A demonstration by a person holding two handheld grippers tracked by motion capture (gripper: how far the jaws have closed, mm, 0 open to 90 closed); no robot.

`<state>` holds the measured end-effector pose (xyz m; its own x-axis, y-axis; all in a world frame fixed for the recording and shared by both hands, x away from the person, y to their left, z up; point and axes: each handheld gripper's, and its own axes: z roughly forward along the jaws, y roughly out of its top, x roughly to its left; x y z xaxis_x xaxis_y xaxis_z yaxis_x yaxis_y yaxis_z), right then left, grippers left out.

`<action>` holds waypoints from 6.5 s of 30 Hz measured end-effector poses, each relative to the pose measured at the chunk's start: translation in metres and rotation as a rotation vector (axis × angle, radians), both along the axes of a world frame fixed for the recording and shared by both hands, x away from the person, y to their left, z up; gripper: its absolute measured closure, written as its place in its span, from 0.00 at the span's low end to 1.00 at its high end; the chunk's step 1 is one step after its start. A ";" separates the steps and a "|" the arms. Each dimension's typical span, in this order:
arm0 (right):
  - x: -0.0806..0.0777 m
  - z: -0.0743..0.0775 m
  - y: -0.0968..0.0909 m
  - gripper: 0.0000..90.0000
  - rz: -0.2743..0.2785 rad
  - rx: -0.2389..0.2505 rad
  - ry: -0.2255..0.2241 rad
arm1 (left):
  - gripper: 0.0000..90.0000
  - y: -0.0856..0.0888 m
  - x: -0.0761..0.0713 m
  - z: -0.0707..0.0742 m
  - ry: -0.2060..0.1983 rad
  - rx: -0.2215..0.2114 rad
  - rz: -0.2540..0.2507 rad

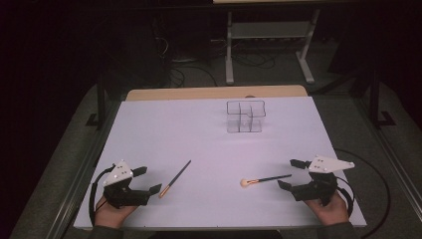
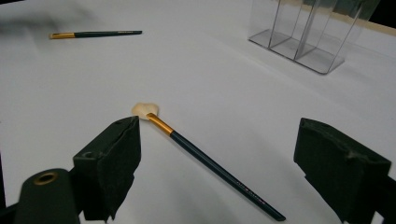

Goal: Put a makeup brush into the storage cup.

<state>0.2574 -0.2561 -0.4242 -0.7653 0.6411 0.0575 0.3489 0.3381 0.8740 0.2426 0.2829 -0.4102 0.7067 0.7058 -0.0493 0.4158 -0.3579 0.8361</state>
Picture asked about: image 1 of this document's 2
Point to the black stand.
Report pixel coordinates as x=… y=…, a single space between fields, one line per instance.
x=375 y=99
x=101 y=99

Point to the fluffy-head makeup brush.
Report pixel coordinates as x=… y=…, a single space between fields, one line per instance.
x=262 y=180

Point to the clear acrylic organizer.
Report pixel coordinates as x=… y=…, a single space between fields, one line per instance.
x=245 y=118

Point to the aluminium frame rail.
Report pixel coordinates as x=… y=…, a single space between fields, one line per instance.
x=84 y=172
x=391 y=156

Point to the light wooden table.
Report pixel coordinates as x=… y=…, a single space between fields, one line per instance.
x=199 y=93

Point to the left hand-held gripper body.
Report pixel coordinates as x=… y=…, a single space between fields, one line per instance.
x=122 y=194

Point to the thin gold-ferrule makeup brush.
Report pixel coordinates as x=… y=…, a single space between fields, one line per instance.
x=174 y=179

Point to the white table board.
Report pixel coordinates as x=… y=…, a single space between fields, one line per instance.
x=205 y=156

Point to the white metal stand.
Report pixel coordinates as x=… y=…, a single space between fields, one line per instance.
x=265 y=30

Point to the person's left hand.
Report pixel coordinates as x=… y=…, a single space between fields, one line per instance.
x=111 y=215

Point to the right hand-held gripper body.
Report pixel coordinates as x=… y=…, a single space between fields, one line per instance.
x=320 y=186

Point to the person's right hand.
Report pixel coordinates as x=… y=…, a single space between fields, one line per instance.
x=328 y=212

